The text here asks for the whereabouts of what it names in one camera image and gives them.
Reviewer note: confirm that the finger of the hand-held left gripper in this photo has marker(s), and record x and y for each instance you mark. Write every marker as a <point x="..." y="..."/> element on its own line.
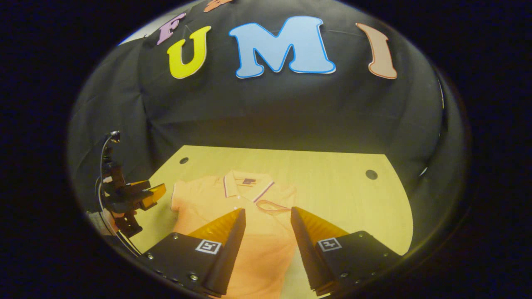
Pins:
<point x="153" y="195"/>
<point x="137" y="186"/>

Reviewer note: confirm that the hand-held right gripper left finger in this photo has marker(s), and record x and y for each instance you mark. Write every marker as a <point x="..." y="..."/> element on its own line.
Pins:
<point x="228" y="253"/>

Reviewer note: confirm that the orange T-shirt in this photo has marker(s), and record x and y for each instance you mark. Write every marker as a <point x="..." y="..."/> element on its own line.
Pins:
<point x="262" y="249"/>

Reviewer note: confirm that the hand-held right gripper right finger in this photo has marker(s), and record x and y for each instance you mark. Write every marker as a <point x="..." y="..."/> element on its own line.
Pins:
<point x="305" y="253"/>

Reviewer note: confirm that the black backdrop cloth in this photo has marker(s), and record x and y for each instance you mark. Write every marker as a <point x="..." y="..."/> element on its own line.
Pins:
<point x="291" y="108"/>

